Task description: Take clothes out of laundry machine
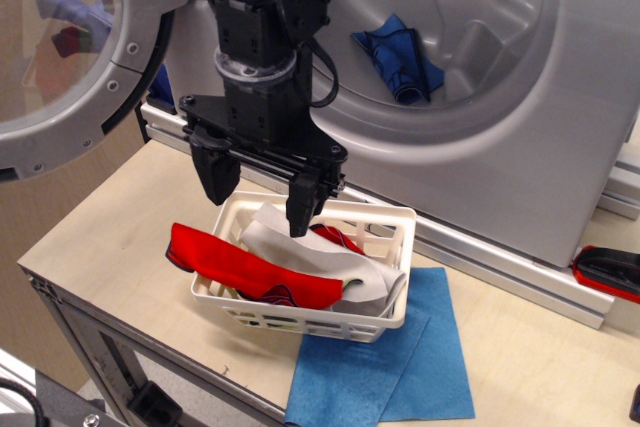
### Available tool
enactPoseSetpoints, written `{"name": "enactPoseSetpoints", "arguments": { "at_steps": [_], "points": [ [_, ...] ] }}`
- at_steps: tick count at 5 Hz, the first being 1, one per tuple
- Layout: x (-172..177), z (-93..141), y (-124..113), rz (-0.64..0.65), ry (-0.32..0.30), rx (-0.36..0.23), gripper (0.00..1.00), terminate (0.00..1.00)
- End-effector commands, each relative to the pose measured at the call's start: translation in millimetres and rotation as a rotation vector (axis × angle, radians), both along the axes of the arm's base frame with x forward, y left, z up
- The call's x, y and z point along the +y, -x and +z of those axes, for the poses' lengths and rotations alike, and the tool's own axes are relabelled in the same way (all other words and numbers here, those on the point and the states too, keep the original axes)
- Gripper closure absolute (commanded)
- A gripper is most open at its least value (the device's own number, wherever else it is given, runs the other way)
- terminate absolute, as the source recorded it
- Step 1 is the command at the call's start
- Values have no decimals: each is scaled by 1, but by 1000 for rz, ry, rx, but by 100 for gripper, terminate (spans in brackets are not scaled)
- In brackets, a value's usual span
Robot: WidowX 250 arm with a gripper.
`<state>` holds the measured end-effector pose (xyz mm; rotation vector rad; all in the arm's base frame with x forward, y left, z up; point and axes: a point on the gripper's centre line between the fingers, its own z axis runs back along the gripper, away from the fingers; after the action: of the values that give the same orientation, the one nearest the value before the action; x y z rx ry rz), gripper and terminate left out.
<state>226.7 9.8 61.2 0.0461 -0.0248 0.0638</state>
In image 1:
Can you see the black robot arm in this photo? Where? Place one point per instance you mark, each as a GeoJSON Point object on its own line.
{"type": "Point", "coordinates": [265, 55]}

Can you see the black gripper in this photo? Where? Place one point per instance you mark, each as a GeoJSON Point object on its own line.
{"type": "Point", "coordinates": [266, 125]}

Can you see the round washing machine door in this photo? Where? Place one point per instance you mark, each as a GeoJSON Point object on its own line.
{"type": "Point", "coordinates": [71, 71]}

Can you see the aluminium profile rail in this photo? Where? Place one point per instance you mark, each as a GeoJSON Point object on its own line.
{"type": "Point", "coordinates": [550, 287]}

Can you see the blue clamp behind door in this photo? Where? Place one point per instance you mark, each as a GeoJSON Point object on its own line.
{"type": "Point", "coordinates": [160, 93]}

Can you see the grey toy washing machine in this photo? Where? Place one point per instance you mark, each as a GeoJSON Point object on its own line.
{"type": "Point", "coordinates": [515, 148]}

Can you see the grey white cloth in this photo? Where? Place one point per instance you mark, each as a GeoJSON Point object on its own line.
{"type": "Point", "coordinates": [371, 287]}

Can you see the blue paper towel mat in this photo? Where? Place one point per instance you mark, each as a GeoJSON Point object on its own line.
{"type": "Point", "coordinates": [416, 372]}

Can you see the red cloth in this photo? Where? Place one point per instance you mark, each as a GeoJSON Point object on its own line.
{"type": "Point", "coordinates": [250, 276]}

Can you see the dark blue cloth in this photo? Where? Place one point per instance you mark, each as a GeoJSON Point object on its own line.
{"type": "Point", "coordinates": [394, 51]}

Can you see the metal table frame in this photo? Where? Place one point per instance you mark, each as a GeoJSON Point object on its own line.
{"type": "Point", "coordinates": [109, 350]}

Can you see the red black clamp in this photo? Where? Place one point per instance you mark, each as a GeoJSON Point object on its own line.
{"type": "Point", "coordinates": [611, 271]}

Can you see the white plastic laundry basket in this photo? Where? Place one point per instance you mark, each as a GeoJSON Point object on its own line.
{"type": "Point", "coordinates": [383, 233]}

